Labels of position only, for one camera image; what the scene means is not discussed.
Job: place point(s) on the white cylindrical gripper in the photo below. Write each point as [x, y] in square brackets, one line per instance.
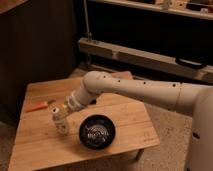
[77, 100]

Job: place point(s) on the white plastic bottle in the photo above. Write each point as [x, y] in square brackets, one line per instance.
[59, 118]

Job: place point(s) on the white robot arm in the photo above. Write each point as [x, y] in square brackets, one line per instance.
[184, 98]

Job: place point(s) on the orange toy carrot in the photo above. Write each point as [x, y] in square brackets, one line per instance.
[39, 106]

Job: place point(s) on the black round bowl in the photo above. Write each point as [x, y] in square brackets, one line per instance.
[97, 132]

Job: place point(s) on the wooden table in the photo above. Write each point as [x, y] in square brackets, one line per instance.
[38, 145]

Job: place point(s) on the metal pole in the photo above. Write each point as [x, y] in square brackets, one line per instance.
[88, 33]

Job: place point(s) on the long beige case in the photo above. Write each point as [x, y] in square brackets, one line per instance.
[146, 59]

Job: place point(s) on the shelf with items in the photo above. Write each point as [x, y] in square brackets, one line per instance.
[165, 7]

